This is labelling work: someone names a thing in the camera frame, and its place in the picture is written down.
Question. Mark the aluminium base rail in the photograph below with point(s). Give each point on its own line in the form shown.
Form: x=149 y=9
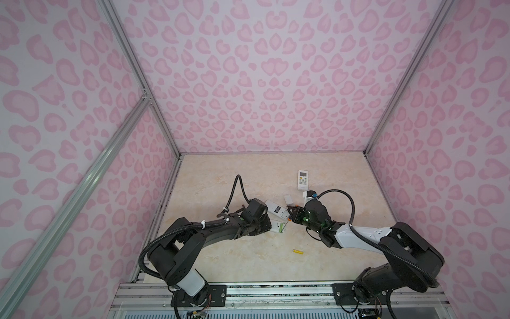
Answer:
x=306 y=299

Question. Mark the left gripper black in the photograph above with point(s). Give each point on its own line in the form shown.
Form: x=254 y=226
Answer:
x=267 y=224

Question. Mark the red white remote control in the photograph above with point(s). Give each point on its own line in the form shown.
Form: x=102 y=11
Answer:
x=277 y=210

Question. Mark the aluminium left corner post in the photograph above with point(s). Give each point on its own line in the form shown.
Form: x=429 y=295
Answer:
x=119 y=32

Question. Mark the aluminium right corner post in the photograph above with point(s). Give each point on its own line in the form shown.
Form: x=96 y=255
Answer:
x=430 y=35

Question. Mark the aluminium corner post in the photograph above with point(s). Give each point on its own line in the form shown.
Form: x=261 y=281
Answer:
x=119 y=32
x=430 y=35

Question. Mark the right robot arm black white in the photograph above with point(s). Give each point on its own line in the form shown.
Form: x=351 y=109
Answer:
x=411 y=261

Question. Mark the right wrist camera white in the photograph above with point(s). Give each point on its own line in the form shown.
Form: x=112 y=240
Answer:
x=309 y=195

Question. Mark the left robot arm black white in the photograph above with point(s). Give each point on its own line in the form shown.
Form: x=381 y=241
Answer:
x=171 y=256

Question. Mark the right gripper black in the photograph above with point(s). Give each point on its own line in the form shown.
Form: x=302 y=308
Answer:
x=297 y=212

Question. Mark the aluminium diagonal frame bar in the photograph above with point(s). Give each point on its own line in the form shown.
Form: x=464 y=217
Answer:
x=27 y=273

